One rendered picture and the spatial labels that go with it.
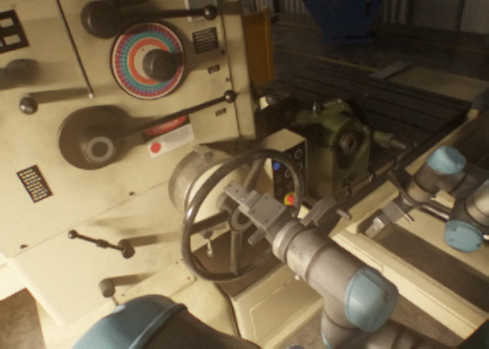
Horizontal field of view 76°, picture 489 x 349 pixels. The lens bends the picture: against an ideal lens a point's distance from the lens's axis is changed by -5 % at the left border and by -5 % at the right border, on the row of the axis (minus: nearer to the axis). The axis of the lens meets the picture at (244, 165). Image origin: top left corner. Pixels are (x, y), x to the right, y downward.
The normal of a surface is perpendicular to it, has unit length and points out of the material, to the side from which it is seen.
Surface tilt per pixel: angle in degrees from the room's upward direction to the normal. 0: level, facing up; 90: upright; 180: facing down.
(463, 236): 90
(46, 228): 90
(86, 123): 90
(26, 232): 90
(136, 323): 21
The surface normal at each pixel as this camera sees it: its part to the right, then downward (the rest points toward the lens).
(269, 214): -0.41, -0.61
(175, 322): 0.29, -0.95
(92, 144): 0.59, 0.39
